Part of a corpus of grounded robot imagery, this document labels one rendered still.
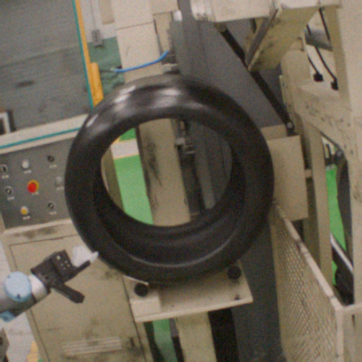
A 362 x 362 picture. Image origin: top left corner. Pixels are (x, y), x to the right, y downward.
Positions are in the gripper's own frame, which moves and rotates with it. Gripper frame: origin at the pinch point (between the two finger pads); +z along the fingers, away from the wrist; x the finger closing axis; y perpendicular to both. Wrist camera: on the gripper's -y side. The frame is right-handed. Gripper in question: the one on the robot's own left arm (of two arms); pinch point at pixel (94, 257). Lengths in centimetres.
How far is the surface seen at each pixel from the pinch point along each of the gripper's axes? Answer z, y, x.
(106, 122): 13.2, 30.8, -19.5
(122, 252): 5.3, -2.2, -6.2
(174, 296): 19.8, -26.3, 6.7
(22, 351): 3, -51, 172
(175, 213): 43.3, -6.1, 17.5
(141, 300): 6.7, -19.4, 3.0
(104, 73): 553, 157, 752
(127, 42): 48, 53, 0
